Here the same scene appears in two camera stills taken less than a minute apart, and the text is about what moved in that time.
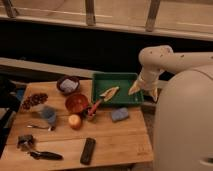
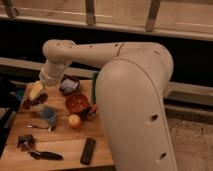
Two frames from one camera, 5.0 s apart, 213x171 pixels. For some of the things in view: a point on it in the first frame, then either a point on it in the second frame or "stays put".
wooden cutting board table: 53,129 stays put
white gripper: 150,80 → 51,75
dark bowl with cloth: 68,85 stays put
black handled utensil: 46,155 stays put
